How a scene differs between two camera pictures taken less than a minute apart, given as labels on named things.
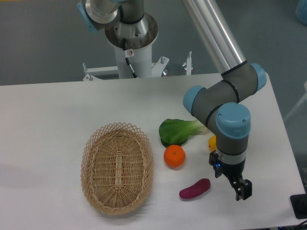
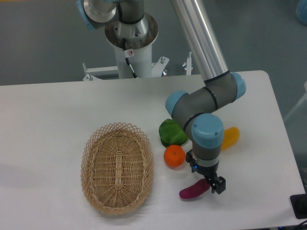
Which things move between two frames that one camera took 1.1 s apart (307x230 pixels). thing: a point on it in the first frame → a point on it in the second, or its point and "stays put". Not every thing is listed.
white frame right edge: [298, 104] stays put
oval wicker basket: [117, 167] stays put
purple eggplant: [201, 186] stays put
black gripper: [230, 170] → [208, 172]
